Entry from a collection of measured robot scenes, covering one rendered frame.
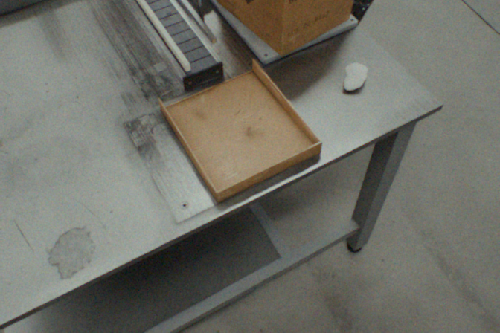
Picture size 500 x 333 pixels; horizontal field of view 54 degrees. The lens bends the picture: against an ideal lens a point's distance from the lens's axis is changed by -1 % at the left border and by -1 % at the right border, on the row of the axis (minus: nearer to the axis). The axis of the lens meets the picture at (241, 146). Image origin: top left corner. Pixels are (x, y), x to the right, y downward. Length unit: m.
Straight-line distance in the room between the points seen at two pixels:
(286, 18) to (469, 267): 1.22
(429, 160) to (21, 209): 1.64
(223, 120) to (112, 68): 0.35
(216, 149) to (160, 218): 0.20
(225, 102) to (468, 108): 1.50
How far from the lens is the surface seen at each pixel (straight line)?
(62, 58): 1.41
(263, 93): 1.22
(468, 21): 2.94
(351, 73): 1.25
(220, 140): 1.13
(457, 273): 2.01
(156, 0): 1.45
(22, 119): 1.30
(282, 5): 1.19
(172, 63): 1.25
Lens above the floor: 1.73
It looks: 53 degrees down
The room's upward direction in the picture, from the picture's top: 3 degrees counter-clockwise
